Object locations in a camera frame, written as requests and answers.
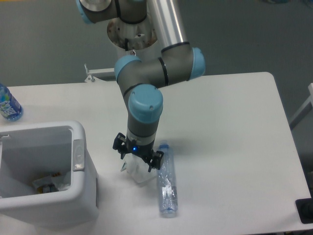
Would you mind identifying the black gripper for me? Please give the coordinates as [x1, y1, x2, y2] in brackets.
[112, 133, 164, 172]

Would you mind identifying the white tissue wrapper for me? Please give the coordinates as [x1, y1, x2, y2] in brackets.
[120, 154, 157, 184]

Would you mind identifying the clear plastic bottle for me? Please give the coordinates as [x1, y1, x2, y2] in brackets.
[157, 141, 178, 218]

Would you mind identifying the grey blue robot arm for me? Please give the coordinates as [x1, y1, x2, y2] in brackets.
[76, 0, 205, 169]

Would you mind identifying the trash inside the can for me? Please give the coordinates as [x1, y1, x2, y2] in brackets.
[32, 171, 71, 194]

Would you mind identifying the white trash can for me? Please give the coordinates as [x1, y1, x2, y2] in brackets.
[0, 121, 99, 227]

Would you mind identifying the blue labelled water bottle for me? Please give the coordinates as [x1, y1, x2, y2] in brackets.
[0, 84, 23, 121]

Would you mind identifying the black clamp at table edge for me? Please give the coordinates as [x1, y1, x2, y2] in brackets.
[295, 198, 313, 224]

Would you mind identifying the white pedestal foot bracket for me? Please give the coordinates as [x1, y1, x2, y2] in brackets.
[84, 64, 116, 82]

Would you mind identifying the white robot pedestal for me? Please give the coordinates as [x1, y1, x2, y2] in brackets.
[106, 19, 162, 80]

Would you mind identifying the white frame at right edge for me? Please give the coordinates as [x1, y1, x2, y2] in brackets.
[289, 83, 313, 130]

